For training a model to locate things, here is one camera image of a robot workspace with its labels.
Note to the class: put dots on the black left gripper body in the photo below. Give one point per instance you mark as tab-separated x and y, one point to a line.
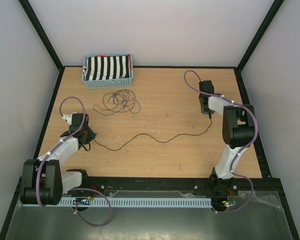
90	134

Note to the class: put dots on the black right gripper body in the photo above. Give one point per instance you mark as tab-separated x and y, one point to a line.
205	111

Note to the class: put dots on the white zip tie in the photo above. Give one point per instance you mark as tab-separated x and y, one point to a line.
128	101

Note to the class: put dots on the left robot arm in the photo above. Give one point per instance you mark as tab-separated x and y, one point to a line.
42	182

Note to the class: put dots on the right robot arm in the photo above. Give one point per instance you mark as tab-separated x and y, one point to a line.
238	129

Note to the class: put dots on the black white striped cloth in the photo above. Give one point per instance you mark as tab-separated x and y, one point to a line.
107	67

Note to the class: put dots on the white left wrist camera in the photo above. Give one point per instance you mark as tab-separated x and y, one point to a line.
67	118

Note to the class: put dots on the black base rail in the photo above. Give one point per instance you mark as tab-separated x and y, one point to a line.
209	187

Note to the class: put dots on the light blue slotted cable duct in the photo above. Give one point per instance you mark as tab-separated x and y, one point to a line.
124	202

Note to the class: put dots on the black aluminium frame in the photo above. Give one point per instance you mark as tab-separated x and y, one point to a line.
162	100

